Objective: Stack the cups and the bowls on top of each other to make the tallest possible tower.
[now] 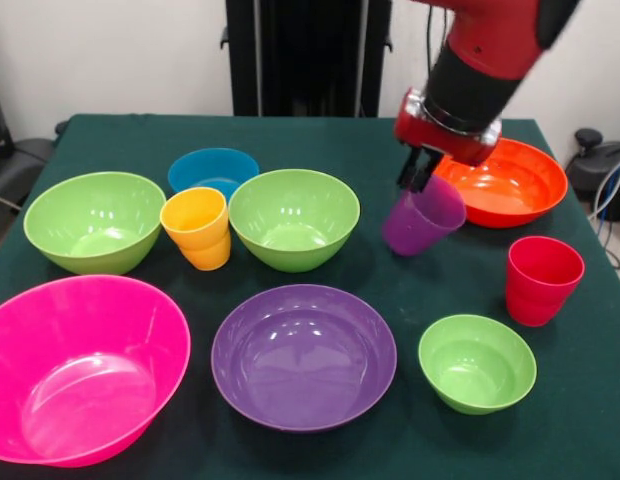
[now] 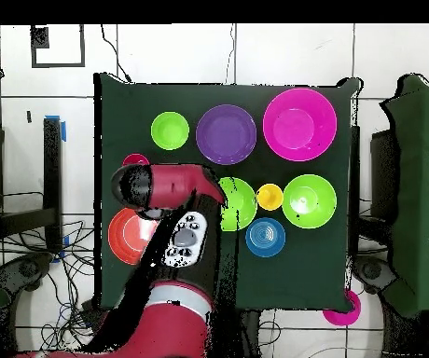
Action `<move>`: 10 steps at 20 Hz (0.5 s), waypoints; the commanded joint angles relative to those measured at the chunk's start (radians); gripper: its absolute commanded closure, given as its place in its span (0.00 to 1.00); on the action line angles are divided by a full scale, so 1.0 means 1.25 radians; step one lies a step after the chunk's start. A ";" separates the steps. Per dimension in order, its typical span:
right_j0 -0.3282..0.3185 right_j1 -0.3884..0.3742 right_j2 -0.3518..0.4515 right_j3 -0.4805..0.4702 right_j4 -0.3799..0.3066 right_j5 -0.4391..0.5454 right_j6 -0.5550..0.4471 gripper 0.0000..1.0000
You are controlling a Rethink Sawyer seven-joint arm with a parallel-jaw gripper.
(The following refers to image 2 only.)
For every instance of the orange-red plastic bowl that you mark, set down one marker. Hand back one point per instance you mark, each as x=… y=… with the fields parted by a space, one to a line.
x=119 y=238

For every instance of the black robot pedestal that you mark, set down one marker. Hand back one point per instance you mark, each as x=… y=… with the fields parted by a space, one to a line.
x=250 y=335

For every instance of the small green plastic bowl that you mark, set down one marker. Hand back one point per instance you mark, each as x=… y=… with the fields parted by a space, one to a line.
x=169 y=130

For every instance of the dark green tablecloth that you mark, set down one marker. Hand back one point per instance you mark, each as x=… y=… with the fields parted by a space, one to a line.
x=304 y=268

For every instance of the large pink plastic bowl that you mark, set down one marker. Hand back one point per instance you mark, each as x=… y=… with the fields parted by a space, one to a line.
x=299 y=125

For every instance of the black chair base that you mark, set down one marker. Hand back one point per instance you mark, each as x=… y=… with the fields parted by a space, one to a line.
x=30 y=268
x=373 y=272

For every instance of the purple plastic bowl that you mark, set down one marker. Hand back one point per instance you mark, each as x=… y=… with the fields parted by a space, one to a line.
x=225 y=134

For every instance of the red plastic cup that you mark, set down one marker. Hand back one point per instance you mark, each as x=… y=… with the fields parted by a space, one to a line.
x=136 y=160

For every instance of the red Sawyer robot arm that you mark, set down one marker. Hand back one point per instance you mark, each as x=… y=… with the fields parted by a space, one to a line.
x=177 y=328

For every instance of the blue plastic bowl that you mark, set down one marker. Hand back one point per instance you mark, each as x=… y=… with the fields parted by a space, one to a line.
x=265 y=248

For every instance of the yellow plastic cup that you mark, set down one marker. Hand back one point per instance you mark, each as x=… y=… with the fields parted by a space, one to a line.
x=270 y=197

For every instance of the dark square frame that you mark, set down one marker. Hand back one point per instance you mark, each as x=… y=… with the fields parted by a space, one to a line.
x=82 y=48

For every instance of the pink bowl on floor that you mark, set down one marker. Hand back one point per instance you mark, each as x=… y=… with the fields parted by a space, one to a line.
x=343 y=319

